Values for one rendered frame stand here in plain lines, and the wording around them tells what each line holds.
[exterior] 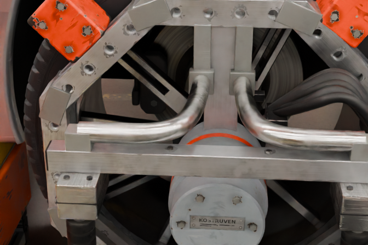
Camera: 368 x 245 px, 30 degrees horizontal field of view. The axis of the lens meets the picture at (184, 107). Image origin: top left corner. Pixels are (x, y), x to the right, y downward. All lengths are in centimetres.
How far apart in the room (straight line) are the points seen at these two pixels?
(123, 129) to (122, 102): 251
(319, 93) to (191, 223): 24
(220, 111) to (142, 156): 22
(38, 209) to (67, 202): 171
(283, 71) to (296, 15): 43
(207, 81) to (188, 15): 10
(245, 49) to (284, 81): 43
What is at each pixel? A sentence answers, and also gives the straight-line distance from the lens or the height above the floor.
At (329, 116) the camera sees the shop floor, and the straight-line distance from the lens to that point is 327.
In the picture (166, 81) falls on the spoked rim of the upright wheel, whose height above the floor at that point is 95.
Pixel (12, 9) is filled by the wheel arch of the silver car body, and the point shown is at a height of 102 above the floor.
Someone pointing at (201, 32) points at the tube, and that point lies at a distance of 96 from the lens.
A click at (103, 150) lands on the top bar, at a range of 84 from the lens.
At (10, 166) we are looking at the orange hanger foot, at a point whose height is 67.
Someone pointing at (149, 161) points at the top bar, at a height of 97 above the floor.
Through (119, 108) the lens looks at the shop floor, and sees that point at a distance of 328.
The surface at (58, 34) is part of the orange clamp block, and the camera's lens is 99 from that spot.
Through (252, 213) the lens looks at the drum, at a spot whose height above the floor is 87.
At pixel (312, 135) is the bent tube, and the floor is 101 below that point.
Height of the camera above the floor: 138
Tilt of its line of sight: 25 degrees down
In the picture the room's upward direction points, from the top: straight up
